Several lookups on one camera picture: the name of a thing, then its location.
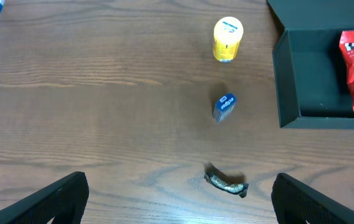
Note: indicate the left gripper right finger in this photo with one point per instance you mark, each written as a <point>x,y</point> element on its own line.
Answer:
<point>294,202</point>

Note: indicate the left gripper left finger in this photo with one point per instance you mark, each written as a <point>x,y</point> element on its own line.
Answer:
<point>63,201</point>

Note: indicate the black gift box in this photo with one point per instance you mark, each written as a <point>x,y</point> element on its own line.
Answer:
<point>309,69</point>

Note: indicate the yellow round container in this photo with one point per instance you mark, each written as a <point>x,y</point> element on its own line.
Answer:
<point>227,36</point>

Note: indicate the blue Eclipse gum pack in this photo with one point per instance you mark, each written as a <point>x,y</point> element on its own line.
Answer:
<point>224,106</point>

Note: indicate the dark wrapped candy bar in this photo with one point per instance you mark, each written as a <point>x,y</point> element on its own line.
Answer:
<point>235,184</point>

